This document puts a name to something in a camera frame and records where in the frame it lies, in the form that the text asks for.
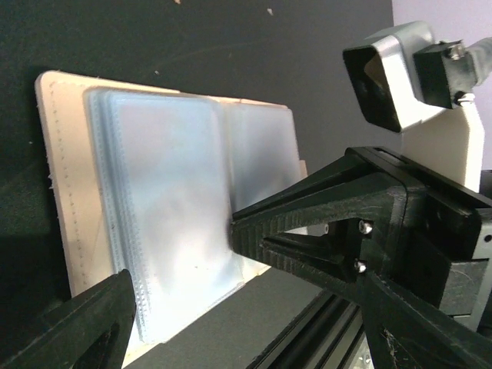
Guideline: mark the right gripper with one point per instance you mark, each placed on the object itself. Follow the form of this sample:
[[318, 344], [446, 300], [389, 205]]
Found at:
[[428, 234]]

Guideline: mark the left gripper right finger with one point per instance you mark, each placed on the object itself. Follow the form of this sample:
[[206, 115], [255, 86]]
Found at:
[[405, 332]]

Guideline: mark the black aluminium rail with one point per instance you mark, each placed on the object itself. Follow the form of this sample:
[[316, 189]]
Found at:
[[326, 334]]

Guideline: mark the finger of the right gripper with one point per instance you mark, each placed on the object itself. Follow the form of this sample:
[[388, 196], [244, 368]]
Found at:
[[326, 186]]

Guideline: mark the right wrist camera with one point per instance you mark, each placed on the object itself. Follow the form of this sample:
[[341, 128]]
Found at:
[[409, 83]]

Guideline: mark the beige card holder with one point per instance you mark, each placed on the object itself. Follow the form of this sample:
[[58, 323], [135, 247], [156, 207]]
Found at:
[[146, 180]]

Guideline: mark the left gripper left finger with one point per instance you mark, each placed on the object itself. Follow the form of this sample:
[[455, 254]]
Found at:
[[92, 330]]

